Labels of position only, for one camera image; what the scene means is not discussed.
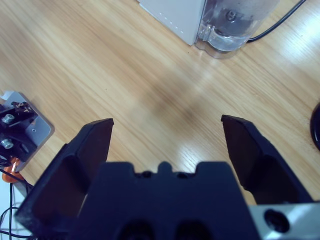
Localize dark camera post with bracket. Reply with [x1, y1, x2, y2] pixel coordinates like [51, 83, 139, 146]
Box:
[0, 101, 39, 163]

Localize black power cable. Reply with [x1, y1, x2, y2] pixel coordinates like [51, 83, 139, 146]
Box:
[248, 0, 307, 42]

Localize white capsule coffee machine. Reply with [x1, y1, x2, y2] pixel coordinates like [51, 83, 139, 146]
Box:
[138, 0, 207, 47]

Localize white mount plate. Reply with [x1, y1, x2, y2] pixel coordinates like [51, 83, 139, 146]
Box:
[0, 91, 56, 173]

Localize black disc capsule rod stand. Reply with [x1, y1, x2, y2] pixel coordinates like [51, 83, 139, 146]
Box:
[309, 102, 320, 151]

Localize clear water tank dark lid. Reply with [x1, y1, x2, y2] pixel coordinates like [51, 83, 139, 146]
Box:
[195, 0, 279, 60]

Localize thin black cable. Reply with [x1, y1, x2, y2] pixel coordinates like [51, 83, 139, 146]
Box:
[0, 167, 35, 240]

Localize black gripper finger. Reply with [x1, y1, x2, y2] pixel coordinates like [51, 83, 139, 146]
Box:
[14, 118, 115, 240]
[220, 114, 315, 206]

